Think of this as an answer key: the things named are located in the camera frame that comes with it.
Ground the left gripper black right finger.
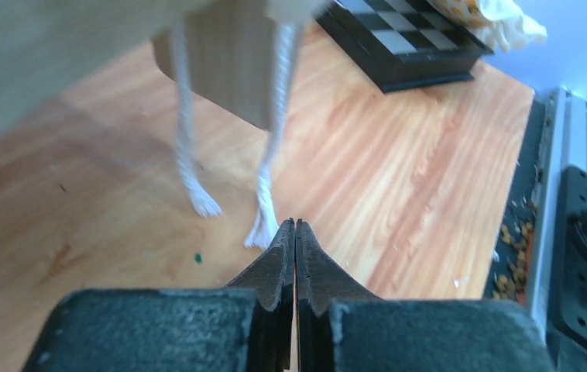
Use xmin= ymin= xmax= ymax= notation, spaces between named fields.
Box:
xmin=296 ymin=221 xmax=555 ymax=371

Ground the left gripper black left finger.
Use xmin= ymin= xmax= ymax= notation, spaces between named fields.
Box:
xmin=24 ymin=220 xmax=295 ymax=371

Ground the pink unicorn drawstring bag blanket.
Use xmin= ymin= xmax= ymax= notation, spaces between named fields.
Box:
xmin=152 ymin=1 xmax=328 ymax=249

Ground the orange duck print pillow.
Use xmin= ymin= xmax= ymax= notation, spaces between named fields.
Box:
xmin=429 ymin=0 xmax=548 ymax=53

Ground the wooden striped pet bed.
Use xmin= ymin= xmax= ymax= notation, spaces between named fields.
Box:
xmin=0 ymin=1 xmax=328 ymax=133

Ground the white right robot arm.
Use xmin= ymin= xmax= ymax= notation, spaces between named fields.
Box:
xmin=547 ymin=166 xmax=587 ymax=371

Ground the black and silver chessboard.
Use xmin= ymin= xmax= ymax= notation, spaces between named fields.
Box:
xmin=316 ymin=0 xmax=493 ymax=93

